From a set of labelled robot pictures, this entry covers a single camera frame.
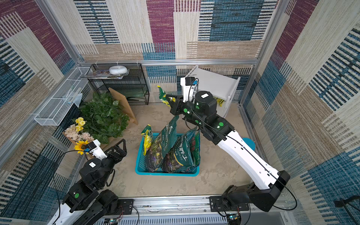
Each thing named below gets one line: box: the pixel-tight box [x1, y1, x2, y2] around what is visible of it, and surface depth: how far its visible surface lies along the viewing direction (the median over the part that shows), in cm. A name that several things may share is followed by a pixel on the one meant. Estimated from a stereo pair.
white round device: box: [108, 65, 128, 75], surface depth 91 cm
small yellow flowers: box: [75, 116, 86, 133], surface depth 71 cm
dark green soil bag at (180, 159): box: [161, 127, 199, 173], surface depth 73 cm
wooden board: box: [108, 87, 139, 126], surface depth 91 cm
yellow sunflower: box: [73, 140, 90, 156], surface depth 71 cm
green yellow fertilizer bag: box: [140, 124, 153, 157], surface depth 85 cm
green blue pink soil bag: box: [191, 126, 201, 167], surface depth 73 cm
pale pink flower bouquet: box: [64, 123, 95, 143], surface depth 77 cm
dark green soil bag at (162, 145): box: [145, 114, 180, 173], surface depth 79 cm
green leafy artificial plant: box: [78, 91, 130, 144], surface depth 85 cm
